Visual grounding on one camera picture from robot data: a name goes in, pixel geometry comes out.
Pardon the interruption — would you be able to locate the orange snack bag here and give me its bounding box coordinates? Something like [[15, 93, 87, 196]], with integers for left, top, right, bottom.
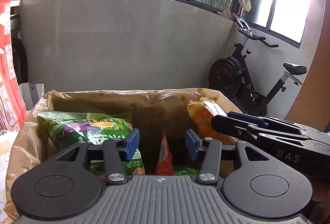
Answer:
[[187, 97, 242, 146]]

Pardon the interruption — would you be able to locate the wooden door panel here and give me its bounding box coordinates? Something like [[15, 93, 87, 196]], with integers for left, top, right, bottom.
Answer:
[[285, 0, 329, 131]]

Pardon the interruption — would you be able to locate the small red snack packet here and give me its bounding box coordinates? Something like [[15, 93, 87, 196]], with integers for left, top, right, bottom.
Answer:
[[156, 132, 174, 175]]

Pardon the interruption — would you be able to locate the black exercise bike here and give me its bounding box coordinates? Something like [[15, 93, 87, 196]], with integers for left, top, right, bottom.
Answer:
[[207, 13, 308, 117]]

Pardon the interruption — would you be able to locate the brown cardboard box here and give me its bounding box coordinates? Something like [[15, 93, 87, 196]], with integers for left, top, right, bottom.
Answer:
[[5, 88, 239, 220]]

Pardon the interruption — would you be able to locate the green vegetable chip bag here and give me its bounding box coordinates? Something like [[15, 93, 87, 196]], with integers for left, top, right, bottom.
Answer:
[[37, 111, 146, 180]]

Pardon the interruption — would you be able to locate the white plastic container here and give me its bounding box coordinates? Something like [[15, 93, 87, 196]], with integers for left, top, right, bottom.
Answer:
[[19, 82, 45, 111]]

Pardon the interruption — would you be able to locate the floral checkered tablecloth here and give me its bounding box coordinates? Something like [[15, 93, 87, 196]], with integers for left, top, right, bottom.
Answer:
[[0, 130, 18, 223]]

